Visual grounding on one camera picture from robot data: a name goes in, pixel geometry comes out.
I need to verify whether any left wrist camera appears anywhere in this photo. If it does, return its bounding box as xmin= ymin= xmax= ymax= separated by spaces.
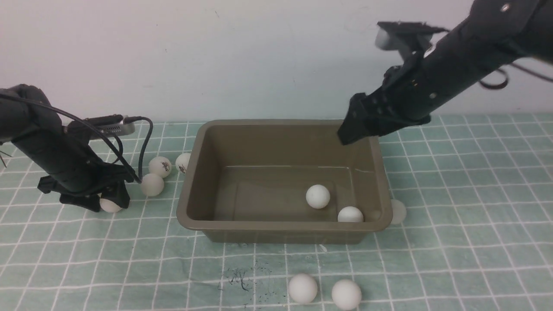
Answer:
xmin=64 ymin=114 xmax=136 ymax=140

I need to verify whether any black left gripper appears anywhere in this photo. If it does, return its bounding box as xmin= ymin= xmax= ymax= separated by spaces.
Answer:
xmin=37 ymin=162 xmax=136 ymax=213

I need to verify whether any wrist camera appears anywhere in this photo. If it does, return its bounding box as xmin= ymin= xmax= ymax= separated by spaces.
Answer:
xmin=375 ymin=21 xmax=450 ymax=61
xmin=64 ymin=114 xmax=136 ymax=140

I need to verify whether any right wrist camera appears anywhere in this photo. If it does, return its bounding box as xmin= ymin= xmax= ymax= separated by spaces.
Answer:
xmin=375 ymin=21 xmax=450 ymax=61

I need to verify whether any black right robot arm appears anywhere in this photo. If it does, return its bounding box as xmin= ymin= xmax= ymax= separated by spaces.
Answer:
xmin=337 ymin=0 xmax=553 ymax=145

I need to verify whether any teal checkered tablecloth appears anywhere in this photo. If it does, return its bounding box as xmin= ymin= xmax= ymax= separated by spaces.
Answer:
xmin=0 ymin=114 xmax=553 ymax=311

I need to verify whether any white ball with logo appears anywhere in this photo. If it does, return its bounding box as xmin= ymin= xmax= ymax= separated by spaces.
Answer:
xmin=148 ymin=157 xmax=172 ymax=179

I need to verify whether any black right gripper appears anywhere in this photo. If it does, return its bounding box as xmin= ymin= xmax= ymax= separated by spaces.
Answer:
xmin=337 ymin=65 xmax=432 ymax=146

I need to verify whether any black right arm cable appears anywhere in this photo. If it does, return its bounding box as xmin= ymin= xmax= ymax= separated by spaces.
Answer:
xmin=477 ymin=60 xmax=553 ymax=91

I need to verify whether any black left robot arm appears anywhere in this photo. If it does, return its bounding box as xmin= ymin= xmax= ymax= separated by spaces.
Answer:
xmin=1 ymin=84 xmax=137 ymax=213

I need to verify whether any olive green plastic bin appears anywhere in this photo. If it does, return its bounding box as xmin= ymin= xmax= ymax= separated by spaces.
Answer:
xmin=176 ymin=119 xmax=393 ymax=244

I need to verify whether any black left camera cable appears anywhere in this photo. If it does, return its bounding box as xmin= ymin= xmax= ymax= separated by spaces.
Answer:
xmin=0 ymin=93 xmax=154 ymax=184

